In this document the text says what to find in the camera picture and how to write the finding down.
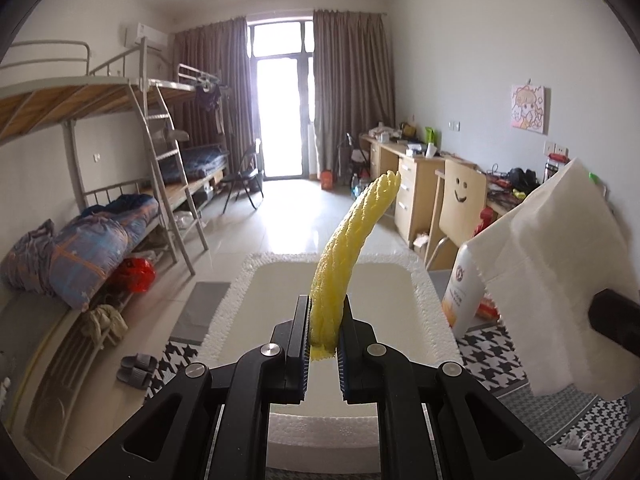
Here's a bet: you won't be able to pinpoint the blue plaid mattress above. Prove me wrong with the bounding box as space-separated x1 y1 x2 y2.
177 145 228 183

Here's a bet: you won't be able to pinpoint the glass balcony door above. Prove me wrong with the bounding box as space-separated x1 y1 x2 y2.
246 20 318 178

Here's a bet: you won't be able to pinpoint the brown curtain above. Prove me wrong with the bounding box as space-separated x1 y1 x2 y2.
312 9 398 181
174 16 253 181

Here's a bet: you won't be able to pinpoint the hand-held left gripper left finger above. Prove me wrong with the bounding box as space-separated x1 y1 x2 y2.
102 295 311 480

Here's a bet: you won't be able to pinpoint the houndstooth tablecloth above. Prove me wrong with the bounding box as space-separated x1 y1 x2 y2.
142 267 633 480

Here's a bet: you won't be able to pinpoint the metal bunk ladder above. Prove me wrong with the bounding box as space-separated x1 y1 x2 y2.
127 82 209 277

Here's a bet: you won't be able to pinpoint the black folding chair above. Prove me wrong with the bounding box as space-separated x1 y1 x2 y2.
222 137 266 211

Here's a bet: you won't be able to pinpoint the grey floor mat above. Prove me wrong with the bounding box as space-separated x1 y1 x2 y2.
169 281 232 347

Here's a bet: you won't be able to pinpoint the white styrofoam box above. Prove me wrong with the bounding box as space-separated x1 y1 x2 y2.
202 251 463 461

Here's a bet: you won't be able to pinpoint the white lotion pump bottle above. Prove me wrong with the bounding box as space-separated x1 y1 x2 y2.
440 242 488 341

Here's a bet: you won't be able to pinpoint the wooden desk with patterned cover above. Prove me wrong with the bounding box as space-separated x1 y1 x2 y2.
485 160 571 226

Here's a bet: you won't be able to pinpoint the large metal bunk bed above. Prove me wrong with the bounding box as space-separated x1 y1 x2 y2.
0 42 211 461

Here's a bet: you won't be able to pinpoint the yellow foam net sleeve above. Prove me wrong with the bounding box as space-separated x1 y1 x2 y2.
308 171 402 361

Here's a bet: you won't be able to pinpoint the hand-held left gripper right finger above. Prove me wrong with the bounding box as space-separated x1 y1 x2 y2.
336 296 576 480

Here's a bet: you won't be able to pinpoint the beige clothes heap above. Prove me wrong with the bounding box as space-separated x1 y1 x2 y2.
80 304 129 349

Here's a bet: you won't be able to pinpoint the purple crumpled duvet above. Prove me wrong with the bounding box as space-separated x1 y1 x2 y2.
0 219 57 302

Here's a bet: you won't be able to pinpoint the white air conditioner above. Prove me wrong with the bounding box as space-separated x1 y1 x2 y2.
122 22 168 52

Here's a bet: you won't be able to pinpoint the white paper towel sheet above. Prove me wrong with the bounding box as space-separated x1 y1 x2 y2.
467 157 640 401

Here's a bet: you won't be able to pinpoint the red snack packet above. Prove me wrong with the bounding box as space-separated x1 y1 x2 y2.
477 297 502 322

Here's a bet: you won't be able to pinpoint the small metal bunk bed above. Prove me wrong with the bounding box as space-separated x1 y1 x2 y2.
145 62 236 211

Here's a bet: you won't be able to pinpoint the dark grey slipper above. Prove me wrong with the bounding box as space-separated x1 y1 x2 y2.
116 362 151 390
122 353 161 377

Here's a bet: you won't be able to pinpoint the blue plaid rolled bedding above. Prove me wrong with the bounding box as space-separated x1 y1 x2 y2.
50 194 161 311

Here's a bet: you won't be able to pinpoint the dark hanging clothes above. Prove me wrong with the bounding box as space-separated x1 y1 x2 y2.
195 82 227 134

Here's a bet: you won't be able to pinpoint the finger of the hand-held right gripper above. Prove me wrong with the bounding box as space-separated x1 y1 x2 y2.
587 288 640 356

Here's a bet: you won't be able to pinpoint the wooden smiley face chair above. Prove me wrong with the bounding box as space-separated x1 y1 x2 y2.
425 157 488 273

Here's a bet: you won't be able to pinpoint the red plastic bag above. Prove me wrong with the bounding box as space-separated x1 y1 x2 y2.
112 257 157 294

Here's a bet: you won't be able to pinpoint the pink cartoon wall picture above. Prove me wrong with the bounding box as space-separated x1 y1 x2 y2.
510 84 551 135

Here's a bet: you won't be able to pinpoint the wooden desk with drawers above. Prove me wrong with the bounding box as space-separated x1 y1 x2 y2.
360 132 476 248

